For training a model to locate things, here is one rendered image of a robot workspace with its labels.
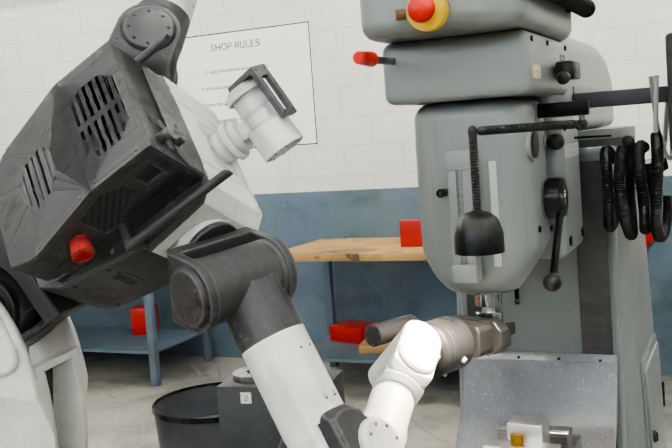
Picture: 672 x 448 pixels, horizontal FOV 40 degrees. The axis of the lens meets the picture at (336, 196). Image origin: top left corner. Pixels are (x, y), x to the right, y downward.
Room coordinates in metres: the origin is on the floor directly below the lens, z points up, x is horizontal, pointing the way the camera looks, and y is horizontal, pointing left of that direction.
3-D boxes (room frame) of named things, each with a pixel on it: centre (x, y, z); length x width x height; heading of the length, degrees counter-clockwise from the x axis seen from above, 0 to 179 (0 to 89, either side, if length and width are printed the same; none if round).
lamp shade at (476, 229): (1.32, -0.20, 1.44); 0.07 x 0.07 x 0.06
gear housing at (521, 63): (1.59, -0.27, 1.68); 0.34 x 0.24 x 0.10; 155
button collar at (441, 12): (1.34, -0.15, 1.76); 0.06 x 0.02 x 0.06; 65
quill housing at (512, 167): (1.56, -0.25, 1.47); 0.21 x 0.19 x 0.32; 65
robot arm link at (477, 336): (1.49, -0.18, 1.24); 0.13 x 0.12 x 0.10; 46
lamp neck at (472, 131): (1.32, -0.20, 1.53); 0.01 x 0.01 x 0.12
